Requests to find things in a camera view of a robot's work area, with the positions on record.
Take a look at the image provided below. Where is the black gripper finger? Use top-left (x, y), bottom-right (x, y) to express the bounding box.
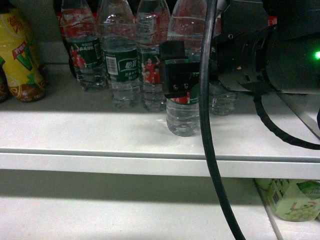
top-left (159, 40), bottom-right (200, 99)

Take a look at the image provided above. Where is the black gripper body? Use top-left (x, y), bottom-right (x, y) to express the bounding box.
top-left (214, 0), bottom-right (277, 92)

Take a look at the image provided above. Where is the white lower shelf board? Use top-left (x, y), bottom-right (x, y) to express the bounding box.
top-left (0, 172), bottom-right (320, 240)

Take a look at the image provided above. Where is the green grape juice carton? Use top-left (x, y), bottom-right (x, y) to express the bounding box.
top-left (255, 178), bottom-right (320, 222)

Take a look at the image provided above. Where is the thick black cable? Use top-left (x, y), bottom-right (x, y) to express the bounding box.
top-left (199, 0), bottom-right (247, 240)

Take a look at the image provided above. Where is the yellow lemon tea bottle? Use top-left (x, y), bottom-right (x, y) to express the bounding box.
top-left (0, 8), bottom-right (47, 103)

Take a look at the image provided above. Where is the black corrugated cable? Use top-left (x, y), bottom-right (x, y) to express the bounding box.
top-left (252, 92), bottom-right (320, 150)

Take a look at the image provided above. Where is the white metal shelf board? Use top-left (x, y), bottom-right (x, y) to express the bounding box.
top-left (0, 64), bottom-right (320, 179)

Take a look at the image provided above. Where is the clear water bottle green label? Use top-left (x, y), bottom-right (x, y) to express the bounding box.
top-left (61, 0), bottom-right (107, 92)
top-left (136, 0), bottom-right (171, 112)
top-left (98, 0), bottom-right (140, 108)
top-left (209, 81), bottom-right (238, 116)
top-left (166, 0), bottom-right (207, 137)

